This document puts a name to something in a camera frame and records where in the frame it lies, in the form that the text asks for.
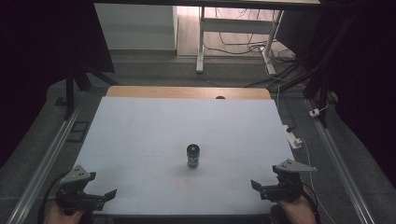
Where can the person's left hand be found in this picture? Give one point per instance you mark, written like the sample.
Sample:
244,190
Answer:
59,216

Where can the small white power adapter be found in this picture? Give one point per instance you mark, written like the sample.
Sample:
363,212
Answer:
314,112

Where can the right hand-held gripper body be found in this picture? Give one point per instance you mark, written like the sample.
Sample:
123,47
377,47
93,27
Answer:
285,186

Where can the person's right hand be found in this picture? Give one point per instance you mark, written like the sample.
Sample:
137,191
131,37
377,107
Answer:
295,211

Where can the aluminium floor rail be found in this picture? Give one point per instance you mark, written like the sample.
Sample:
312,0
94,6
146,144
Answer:
46,165
339,168

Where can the dark glass spice jar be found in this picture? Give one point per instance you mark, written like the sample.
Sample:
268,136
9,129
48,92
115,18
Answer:
193,155

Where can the white table cover sheet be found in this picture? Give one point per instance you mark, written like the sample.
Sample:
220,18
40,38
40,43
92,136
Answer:
174,130

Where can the white cabinet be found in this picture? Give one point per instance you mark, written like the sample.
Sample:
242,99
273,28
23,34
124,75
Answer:
137,28

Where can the white plug block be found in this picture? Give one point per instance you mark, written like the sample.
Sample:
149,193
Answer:
293,141

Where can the white metal desk frame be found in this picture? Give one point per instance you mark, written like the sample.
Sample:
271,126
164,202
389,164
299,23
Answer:
236,25

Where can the wooden table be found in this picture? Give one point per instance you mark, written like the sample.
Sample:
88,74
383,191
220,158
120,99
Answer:
174,92

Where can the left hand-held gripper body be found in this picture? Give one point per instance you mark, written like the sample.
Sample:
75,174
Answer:
76,189

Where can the black metal stand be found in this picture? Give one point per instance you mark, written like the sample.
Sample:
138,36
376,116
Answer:
73,87
320,71

